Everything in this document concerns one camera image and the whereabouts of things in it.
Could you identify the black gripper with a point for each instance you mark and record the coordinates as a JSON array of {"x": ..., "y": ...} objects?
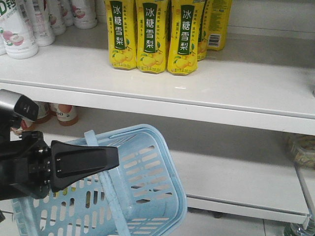
[{"x": 24, "y": 165}]

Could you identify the boxed snack yellow label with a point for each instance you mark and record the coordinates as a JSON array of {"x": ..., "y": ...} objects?
[{"x": 302, "y": 149}]

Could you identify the white milk drink bottle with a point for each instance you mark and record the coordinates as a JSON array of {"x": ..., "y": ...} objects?
[
  {"x": 16, "y": 30},
  {"x": 84, "y": 14},
  {"x": 38, "y": 14}
]

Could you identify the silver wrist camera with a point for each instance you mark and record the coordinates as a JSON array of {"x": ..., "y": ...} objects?
[{"x": 16, "y": 105}]

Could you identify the light blue plastic basket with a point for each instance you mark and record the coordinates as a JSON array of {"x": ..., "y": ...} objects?
[{"x": 143, "y": 196}]

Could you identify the orange C100 juice bottle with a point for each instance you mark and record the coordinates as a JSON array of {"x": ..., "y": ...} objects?
[{"x": 66, "y": 114}]

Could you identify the clear glass jar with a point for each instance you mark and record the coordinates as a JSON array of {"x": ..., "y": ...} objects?
[{"x": 293, "y": 229}]

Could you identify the white shelf unit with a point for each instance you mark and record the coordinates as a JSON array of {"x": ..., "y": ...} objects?
[{"x": 224, "y": 123}]

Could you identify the yellow pear drink bottle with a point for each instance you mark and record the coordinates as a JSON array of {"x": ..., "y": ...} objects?
[
  {"x": 122, "y": 33},
  {"x": 185, "y": 25},
  {"x": 203, "y": 32},
  {"x": 220, "y": 12},
  {"x": 152, "y": 35}
]

